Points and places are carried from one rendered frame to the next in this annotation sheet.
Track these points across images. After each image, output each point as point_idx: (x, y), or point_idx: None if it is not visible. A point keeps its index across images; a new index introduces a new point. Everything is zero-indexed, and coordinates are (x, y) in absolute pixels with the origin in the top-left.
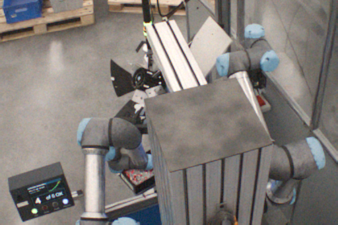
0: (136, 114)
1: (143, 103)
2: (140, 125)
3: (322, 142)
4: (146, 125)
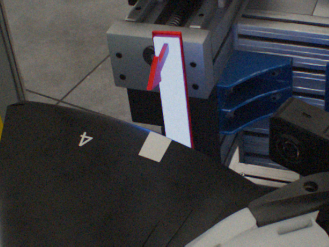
0: None
1: (225, 241)
2: None
3: None
4: (312, 117)
